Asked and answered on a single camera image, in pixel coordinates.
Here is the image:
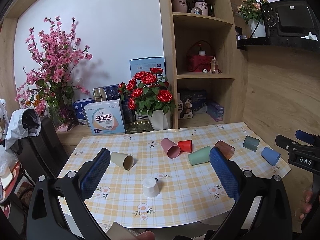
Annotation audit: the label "pink cherry blossom branches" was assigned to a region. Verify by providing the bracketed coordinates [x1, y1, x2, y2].
[15, 16, 92, 132]

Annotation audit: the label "purple blue small box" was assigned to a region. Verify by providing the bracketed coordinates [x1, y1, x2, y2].
[207, 102, 225, 122]

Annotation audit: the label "gold patterned tin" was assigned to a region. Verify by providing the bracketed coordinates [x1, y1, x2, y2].
[125, 120, 154, 134]

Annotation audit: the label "pink plastic cup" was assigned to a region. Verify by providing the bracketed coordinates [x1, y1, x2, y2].
[161, 138, 181, 159]

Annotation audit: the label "silver tin box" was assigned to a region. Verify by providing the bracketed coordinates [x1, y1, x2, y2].
[92, 87, 107, 102]

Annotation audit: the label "green plastic cup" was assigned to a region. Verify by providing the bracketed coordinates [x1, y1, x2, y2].
[188, 146, 212, 166]

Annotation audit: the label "pink jar left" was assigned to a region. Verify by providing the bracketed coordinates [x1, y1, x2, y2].
[172, 0, 188, 13]

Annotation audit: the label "person's left hand thumb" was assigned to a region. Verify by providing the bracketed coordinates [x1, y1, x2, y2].
[136, 231, 156, 240]

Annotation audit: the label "beige plastic cup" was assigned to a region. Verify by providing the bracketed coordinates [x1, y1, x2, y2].
[111, 152, 135, 171]

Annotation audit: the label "white probiotic box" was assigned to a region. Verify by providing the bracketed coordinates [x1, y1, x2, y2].
[84, 99, 126, 135]

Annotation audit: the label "white faceted flower pot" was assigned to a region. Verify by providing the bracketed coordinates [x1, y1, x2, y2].
[148, 110, 171, 131]

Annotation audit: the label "small glass bottle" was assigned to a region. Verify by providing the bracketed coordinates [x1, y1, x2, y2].
[210, 56, 219, 74]

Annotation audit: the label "orange flower plant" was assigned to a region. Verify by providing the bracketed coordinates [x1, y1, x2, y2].
[237, 0, 268, 24]

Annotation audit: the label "red plastic cup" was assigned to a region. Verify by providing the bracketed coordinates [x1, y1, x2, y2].
[178, 140, 193, 153]

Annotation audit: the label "dark illustrated box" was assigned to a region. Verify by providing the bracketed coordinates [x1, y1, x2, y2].
[177, 89, 207, 119]

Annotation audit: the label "yellow plaid tablecloth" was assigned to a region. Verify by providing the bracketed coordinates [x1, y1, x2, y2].
[60, 122, 290, 229]

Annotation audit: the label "brown translucent cup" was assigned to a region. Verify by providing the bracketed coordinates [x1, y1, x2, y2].
[215, 140, 235, 160]

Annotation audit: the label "wooden shelf unit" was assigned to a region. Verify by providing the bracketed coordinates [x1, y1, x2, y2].
[159, 0, 248, 129]

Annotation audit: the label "black chair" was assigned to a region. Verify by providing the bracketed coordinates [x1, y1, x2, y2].
[11, 117, 68, 181]

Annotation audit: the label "white grey jacket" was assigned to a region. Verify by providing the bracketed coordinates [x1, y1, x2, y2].
[4, 108, 42, 150]

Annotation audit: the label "red basket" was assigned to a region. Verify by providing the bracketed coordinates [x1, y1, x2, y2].
[185, 40, 215, 72]

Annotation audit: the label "blue plastic cup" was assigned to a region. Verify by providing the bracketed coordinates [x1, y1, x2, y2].
[261, 147, 280, 166]

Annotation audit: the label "red rose bouquet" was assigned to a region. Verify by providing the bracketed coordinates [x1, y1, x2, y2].
[118, 67, 176, 116]

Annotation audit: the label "blue white flat box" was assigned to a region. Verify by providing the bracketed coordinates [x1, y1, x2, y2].
[73, 98, 95, 126]

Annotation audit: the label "person's right hand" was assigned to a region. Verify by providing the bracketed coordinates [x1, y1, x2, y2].
[295, 189, 313, 222]

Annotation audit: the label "light blue upright box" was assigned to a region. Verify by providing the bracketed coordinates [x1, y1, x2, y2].
[129, 57, 166, 77]

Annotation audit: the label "dark blue box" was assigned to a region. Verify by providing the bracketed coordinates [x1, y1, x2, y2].
[103, 85, 136, 127]

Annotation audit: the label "pink jar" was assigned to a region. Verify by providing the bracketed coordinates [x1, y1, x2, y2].
[172, 0, 188, 13]
[194, 0, 209, 16]

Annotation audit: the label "grey-green translucent cup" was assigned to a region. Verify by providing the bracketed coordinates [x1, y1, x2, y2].
[242, 135, 260, 152]

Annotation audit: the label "white plastic cup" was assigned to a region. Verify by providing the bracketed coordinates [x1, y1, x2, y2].
[142, 177, 160, 198]

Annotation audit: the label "white plant pot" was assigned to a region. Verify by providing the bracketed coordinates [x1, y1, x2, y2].
[248, 19, 266, 38]

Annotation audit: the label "pink jar right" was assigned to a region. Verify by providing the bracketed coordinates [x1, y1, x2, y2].
[194, 0, 209, 16]

